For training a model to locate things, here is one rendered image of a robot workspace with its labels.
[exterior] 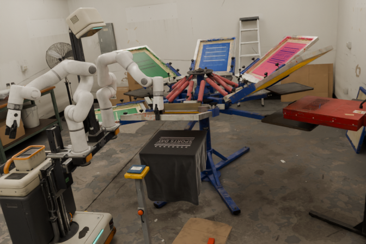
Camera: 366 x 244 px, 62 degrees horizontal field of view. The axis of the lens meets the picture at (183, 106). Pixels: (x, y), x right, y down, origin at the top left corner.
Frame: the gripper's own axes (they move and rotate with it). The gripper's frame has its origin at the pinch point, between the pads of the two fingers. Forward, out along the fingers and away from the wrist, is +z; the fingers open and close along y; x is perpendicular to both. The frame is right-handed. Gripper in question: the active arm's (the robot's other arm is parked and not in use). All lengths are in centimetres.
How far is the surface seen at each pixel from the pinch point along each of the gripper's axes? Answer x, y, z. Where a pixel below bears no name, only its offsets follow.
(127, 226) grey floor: -62, -66, 112
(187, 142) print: 11.2, -33.4, 22.6
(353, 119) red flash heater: 132, -40, 5
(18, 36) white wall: -379, -270, -135
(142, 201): -11, 9, 58
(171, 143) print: -1.8, -30.7, 23.3
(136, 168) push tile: -12.4, 13.4, 33.3
